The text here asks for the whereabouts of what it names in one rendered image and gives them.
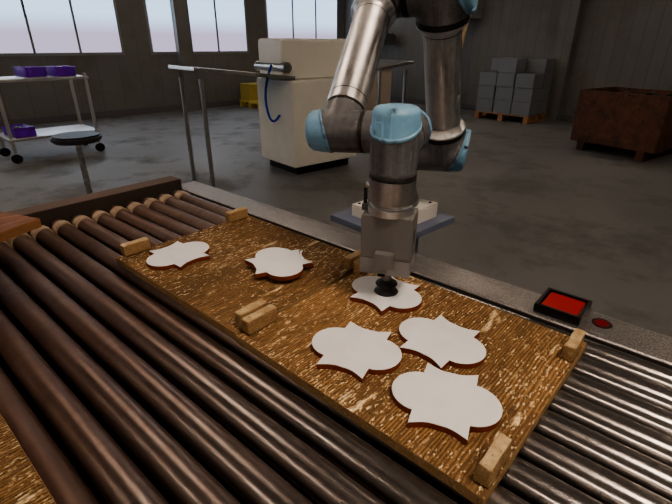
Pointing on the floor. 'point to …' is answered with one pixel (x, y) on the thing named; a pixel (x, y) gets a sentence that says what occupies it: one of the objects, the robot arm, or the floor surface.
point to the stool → (78, 148)
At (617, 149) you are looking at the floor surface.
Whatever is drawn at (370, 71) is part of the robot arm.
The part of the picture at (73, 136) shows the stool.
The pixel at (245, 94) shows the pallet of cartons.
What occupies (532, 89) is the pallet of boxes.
